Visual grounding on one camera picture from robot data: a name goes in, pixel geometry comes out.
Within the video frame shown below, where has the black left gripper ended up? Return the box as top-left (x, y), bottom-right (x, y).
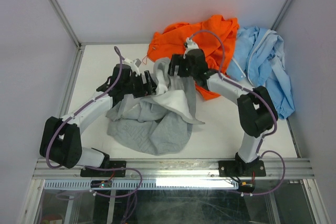
top-left (123, 71), bottom-right (161, 99)

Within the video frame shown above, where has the grey zip hoodie jacket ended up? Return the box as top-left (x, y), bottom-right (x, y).
top-left (106, 58), bottom-right (201, 156)

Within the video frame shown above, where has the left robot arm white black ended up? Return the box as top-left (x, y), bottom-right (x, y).
top-left (39, 63), bottom-right (158, 176)

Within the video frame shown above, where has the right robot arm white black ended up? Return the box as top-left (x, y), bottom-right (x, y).
top-left (169, 49), bottom-right (278, 177)

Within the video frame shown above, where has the orange jacket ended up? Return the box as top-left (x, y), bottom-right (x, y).
top-left (147, 14), bottom-right (240, 101)

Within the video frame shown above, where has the light blue jacket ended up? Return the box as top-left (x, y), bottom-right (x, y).
top-left (226, 26), bottom-right (295, 119)

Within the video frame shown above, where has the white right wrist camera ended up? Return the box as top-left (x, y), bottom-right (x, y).
top-left (183, 38), bottom-right (199, 58)

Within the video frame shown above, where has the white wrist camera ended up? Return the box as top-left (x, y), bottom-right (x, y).
top-left (183, 38), bottom-right (199, 58)
top-left (123, 58), bottom-right (142, 76)

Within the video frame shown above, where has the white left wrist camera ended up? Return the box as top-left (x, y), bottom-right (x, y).
top-left (123, 58), bottom-right (142, 76)

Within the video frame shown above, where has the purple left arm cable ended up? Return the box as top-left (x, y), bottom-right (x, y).
top-left (46, 46), bottom-right (127, 169)

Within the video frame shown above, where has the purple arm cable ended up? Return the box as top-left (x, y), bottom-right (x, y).
top-left (187, 29), bottom-right (286, 197)
top-left (46, 46), bottom-right (127, 169)

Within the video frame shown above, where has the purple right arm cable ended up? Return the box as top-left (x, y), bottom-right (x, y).
top-left (187, 29), bottom-right (286, 197)

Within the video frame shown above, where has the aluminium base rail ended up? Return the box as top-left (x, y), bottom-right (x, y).
top-left (33, 157), bottom-right (314, 180)

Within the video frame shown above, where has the left aluminium corner post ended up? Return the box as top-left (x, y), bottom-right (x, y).
top-left (48, 0), bottom-right (81, 49)

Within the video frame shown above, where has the aluminium corner post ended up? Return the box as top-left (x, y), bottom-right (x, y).
top-left (48, 0), bottom-right (81, 49)
top-left (270, 0), bottom-right (309, 31)

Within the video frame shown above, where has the slotted cable duct with light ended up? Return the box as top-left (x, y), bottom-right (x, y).
top-left (44, 177), bottom-right (238, 190)

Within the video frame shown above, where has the right aluminium corner post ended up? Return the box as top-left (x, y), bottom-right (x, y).
top-left (270, 0), bottom-right (309, 31)

